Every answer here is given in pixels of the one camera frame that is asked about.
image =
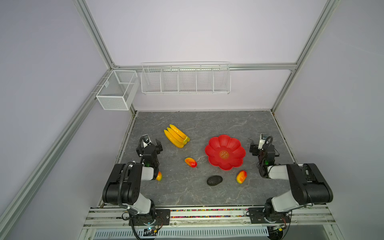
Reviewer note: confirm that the aluminium front rail frame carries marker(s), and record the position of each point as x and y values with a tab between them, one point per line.
213	223

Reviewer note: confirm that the dark fake avocado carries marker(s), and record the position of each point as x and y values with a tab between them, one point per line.
214	180

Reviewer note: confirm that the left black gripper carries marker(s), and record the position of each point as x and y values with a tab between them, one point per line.
158	147

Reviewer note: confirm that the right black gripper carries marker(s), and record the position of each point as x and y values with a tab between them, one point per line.
254	149

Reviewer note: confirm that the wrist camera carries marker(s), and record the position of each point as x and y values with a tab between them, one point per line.
145	141
263	138

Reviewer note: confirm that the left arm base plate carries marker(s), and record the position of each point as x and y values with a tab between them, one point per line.
159	217

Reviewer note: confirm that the red-yellow mango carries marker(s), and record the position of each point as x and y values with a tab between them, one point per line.
191	162
241	177
159	176

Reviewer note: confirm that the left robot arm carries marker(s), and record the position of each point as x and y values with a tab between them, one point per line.
123	187

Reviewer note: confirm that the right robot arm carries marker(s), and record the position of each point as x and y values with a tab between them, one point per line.
308	186

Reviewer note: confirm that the red flower-shaped fruit bowl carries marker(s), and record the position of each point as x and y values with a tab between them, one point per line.
225	152

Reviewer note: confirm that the yellow fake banana bunch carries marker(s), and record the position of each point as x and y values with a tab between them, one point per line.
176	136

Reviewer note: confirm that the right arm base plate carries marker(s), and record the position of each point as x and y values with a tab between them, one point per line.
258	215

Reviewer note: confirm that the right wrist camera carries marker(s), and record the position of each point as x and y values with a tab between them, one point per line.
263	138

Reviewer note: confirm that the white mesh box basket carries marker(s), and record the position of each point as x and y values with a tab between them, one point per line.
118	90

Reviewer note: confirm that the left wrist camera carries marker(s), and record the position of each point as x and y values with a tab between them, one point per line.
145	141

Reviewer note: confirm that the white wire wall rack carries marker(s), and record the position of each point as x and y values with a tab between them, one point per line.
186	78

